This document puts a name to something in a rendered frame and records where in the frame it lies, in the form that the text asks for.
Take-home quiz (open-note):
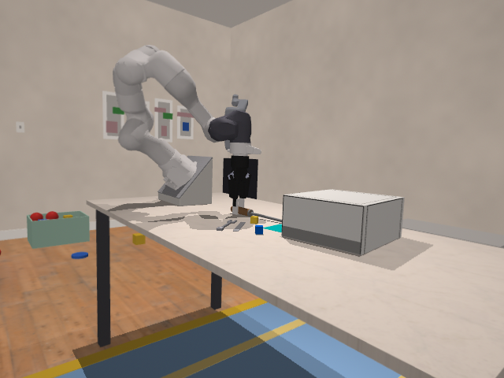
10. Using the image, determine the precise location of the teal square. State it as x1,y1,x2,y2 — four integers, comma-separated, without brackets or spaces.
264,224,282,232

